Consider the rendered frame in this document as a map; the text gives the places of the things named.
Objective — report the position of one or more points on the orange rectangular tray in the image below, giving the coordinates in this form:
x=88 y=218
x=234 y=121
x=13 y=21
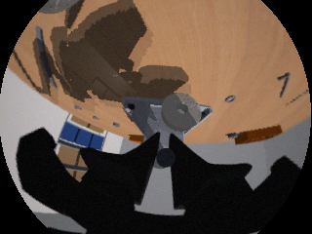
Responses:
x=138 y=139
x=257 y=135

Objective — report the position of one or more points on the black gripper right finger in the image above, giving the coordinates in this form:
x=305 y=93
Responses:
x=191 y=174

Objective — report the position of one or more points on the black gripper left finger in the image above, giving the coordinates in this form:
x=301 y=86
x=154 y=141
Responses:
x=133 y=168

